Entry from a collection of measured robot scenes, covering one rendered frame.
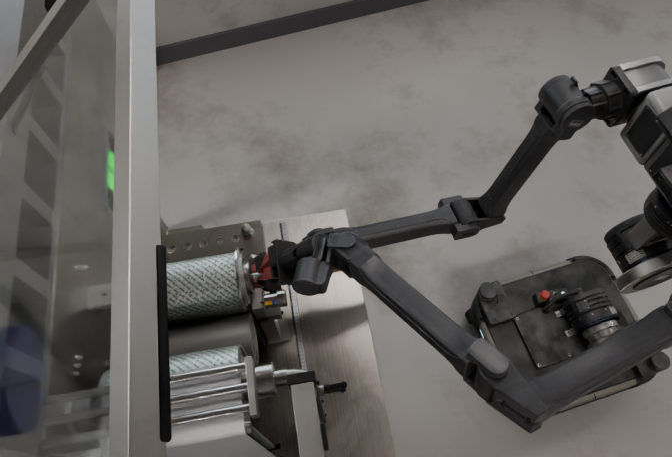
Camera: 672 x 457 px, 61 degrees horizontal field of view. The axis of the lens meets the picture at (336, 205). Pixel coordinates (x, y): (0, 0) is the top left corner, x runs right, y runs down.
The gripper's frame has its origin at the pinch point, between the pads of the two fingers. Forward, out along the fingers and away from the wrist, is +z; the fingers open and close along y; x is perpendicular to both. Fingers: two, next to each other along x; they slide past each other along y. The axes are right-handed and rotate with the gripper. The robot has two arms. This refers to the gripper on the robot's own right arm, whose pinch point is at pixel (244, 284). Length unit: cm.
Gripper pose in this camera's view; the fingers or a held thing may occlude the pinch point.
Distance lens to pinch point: 150.4
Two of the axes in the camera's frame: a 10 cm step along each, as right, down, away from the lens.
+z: -8.4, 3.7, 3.9
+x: -5.1, -3.3, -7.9
